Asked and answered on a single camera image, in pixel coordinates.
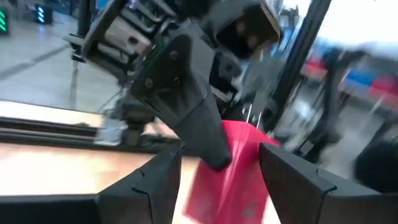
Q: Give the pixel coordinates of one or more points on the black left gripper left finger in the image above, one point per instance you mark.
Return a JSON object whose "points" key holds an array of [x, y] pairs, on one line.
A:
{"points": [[149, 193]]}

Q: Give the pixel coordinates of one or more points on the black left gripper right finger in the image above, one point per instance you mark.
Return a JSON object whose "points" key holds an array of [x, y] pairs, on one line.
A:
{"points": [[292, 193]]}

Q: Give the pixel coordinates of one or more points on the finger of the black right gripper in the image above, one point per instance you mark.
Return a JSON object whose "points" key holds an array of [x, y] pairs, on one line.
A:
{"points": [[183, 99]]}

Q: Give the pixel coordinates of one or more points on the red packet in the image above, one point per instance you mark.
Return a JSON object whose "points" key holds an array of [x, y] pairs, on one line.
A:
{"points": [[233, 193]]}

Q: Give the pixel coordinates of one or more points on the computer tower blue lights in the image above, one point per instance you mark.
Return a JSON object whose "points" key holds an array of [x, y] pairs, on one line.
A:
{"points": [[42, 14]]}

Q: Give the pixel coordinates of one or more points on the computer tower green lights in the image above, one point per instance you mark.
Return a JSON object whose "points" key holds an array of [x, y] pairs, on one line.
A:
{"points": [[3, 21]]}

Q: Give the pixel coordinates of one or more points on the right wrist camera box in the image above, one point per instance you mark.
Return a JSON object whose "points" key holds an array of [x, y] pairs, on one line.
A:
{"points": [[248, 34]]}

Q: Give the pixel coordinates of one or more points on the black aluminium table frame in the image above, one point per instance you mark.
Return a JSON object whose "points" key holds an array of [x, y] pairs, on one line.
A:
{"points": [[46, 130]]}

